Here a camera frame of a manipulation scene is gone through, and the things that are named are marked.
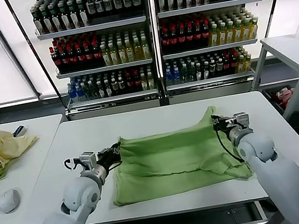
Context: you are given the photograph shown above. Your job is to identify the small cola bottle red cap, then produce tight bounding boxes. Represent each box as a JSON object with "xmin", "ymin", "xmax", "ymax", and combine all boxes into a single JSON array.
[
  {"xmin": 125, "ymin": 75, "xmax": 135, "ymax": 94},
  {"xmin": 229, "ymin": 55, "xmax": 240, "ymax": 74},
  {"xmin": 222, "ymin": 56, "xmax": 233, "ymax": 76},
  {"xmin": 132, "ymin": 73, "xmax": 143, "ymax": 93}
]

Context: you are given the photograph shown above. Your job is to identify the light green polo shirt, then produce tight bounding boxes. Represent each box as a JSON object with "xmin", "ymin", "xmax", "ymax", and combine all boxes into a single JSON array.
[{"xmin": 99, "ymin": 101, "xmax": 256, "ymax": 209}]

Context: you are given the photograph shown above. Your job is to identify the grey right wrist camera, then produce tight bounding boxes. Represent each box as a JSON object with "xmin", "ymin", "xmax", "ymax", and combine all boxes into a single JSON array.
[{"xmin": 233, "ymin": 112, "xmax": 252, "ymax": 131}]

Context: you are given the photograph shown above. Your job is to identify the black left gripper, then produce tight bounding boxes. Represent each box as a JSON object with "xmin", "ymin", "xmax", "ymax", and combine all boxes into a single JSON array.
[{"xmin": 94, "ymin": 141, "xmax": 125, "ymax": 174}]

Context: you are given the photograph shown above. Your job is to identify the white metal shelf rack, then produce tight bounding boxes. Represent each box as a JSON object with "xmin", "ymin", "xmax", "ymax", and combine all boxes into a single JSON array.
[
  {"xmin": 29, "ymin": 0, "xmax": 166, "ymax": 125},
  {"xmin": 148, "ymin": 0, "xmax": 280, "ymax": 107}
]

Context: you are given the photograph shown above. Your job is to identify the white clothes table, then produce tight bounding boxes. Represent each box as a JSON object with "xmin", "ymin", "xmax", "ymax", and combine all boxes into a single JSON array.
[{"xmin": 0, "ymin": 113, "xmax": 79, "ymax": 224}]

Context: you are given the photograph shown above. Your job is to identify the green water bottle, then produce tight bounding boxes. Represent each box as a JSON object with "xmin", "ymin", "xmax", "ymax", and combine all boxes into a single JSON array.
[
  {"xmin": 89, "ymin": 81, "xmax": 99, "ymax": 99},
  {"xmin": 82, "ymin": 82, "xmax": 92, "ymax": 100},
  {"xmin": 179, "ymin": 65, "xmax": 190, "ymax": 84}
]

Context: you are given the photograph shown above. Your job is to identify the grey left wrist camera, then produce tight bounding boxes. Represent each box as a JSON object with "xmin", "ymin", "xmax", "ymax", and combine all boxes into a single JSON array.
[{"xmin": 78, "ymin": 150, "xmax": 100, "ymax": 172}]

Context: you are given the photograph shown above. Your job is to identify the small blue white device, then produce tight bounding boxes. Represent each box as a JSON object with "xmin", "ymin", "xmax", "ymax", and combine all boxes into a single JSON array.
[{"xmin": 11, "ymin": 124, "xmax": 27, "ymax": 138}]

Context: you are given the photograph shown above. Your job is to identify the blue water bottle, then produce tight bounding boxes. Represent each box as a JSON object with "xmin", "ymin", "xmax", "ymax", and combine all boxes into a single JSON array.
[
  {"xmin": 75, "ymin": 83, "xmax": 85, "ymax": 99},
  {"xmin": 67, "ymin": 83, "xmax": 77, "ymax": 100},
  {"xmin": 172, "ymin": 66, "xmax": 183, "ymax": 85},
  {"xmin": 164, "ymin": 67, "xmax": 175, "ymax": 86}
]

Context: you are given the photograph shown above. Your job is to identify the small yellow tea bottle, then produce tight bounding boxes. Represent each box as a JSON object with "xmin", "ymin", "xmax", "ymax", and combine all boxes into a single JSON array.
[
  {"xmin": 146, "ymin": 72, "xmax": 157, "ymax": 90},
  {"xmin": 139, "ymin": 73, "xmax": 150, "ymax": 92},
  {"xmin": 236, "ymin": 54, "xmax": 247, "ymax": 74},
  {"xmin": 243, "ymin": 53, "xmax": 254, "ymax": 72}
]

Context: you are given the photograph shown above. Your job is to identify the small dark bottle white label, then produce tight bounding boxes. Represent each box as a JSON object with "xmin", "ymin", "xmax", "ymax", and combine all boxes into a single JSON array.
[
  {"xmin": 96, "ymin": 81, "xmax": 107, "ymax": 99},
  {"xmin": 117, "ymin": 76, "xmax": 128, "ymax": 95},
  {"xmin": 208, "ymin": 60, "xmax": 219, "ymax": 79},
  {"xmin": 194, "ymin": 62, "xmax": 205, "ymax": 81},
  {"xmin": 201, "ymin": 61, "xmax": 212, "ymax": 80},
  {"xmin": 110, "ymin": 77, "xmax": 121, "ymax": 97},
  {"xmin": 215, "ymin": 58, "xmax": 226, "ymax": 77},
  {"xmin": 103, "ymin": 80, "xmax": 114, "ymax": 98}
]

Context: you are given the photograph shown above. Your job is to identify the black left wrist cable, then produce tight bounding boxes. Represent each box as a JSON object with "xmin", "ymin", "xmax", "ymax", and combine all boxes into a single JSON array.
[{"xmin": 62, "ymin": 156, "xmax": 83, "ymax": 171}]

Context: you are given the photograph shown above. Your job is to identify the white side table with legs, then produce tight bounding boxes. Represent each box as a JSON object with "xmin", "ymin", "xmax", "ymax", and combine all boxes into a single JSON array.
[{"xmin": 243, "ymin": 32, "xmax": 299, "ymax": 127}]

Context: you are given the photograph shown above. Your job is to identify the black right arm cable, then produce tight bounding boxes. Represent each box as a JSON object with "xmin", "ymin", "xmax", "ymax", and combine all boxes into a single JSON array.
[{"xmin": 215, "ymin": 127, "xmax": 246, "ymax": 167}]

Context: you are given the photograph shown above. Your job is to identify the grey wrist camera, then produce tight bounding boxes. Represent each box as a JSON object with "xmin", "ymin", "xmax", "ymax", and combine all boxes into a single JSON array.
[
  {"xmin": 233, "ymin": 112, "xmax": 252, "ymax": 131},
  {"xmin": 78, "ymin": 150, "xmax": 100, "ymax": 172}
]

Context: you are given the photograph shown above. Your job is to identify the black storage bin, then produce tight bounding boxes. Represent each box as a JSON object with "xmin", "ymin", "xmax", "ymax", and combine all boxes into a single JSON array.
[{"xmin": 261, "ymin": 83, "xmax": 299, "ymax": 128}]

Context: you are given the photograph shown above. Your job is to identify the pale yellow garment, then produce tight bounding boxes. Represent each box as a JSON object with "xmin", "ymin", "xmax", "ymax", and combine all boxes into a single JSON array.
[{"xmin": 0, "ymin": 124, "xmax": 43, "ymax": 170}]

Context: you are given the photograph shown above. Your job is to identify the grey window mullion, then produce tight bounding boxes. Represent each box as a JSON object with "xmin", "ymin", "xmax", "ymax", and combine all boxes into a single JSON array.
[{"xmin": 0, "ymin": 0, "xmax": 44, "ymax": 107}]

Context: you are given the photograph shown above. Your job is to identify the black label drink bottle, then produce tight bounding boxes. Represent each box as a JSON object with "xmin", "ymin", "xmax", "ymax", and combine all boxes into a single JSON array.
[
  {"xmin": 94, "ymin": 0, "xmax": 107, "ymax": 24},
  {"xmin": 104, "ymin": 0, "xmax": 117, "ymax": 22},
  {"xmin": 132, "ymin": 0, "xmax": 144, "ymax": 17},
  {"xmin": 113, "ymin": 0, "xmax": 126, "ymax": 21},
  {"xmin": 123, "ymin": 0, "xmax": 135, "ymax": 19},
  {"xmin": 85, "ymin": 0, "xmax": 98, "ymax": 25}
]

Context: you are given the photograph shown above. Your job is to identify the pink cloth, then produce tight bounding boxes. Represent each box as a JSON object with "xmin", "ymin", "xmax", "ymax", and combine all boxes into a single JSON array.
[{"xmin": 274, "ymin": 86, "xmax": 298, "ymax": 108}]

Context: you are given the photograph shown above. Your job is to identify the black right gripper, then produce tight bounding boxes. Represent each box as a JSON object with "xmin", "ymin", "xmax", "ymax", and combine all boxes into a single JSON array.
[{"xmin": 211, "ymin": 112, "xmax": 238, "ymax": 138}]

